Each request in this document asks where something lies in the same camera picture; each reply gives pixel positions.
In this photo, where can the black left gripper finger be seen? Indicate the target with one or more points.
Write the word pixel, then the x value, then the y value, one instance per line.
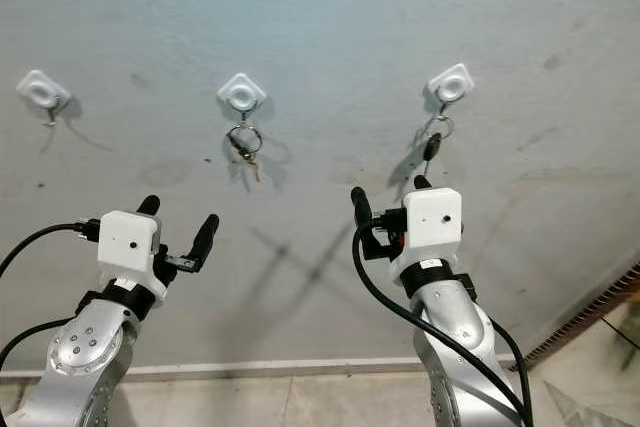
pixel 149 205
pixel 207 237

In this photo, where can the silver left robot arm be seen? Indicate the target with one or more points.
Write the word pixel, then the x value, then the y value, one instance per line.
pixel 80 352

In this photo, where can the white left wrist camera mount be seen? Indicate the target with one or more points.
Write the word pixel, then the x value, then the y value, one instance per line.
pixel 130 245

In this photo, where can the white adhesive wall hook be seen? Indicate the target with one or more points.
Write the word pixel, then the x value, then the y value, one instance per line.
pixel 43 90
pixel 450 83
pixel 241 94

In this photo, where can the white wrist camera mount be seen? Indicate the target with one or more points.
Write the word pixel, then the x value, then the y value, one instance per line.
pixel 130 245
pixel 430 227

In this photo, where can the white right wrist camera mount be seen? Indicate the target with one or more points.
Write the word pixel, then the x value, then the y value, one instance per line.
pixel 430 227

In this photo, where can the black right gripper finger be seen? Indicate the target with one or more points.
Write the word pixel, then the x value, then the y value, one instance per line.
pixel 360 209
pixel 421 183

